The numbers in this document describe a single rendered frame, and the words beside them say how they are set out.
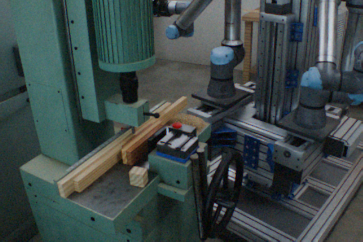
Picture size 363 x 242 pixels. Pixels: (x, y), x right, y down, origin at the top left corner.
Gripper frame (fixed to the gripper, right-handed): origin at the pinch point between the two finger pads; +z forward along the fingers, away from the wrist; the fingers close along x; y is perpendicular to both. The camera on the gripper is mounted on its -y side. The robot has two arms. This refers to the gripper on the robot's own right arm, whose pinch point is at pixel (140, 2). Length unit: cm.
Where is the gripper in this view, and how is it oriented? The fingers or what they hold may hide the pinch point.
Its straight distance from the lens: 208.6
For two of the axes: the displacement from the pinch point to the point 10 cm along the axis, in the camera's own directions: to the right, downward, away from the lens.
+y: 0.9, 8.4, 5.4
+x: 4.7, -5.1, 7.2
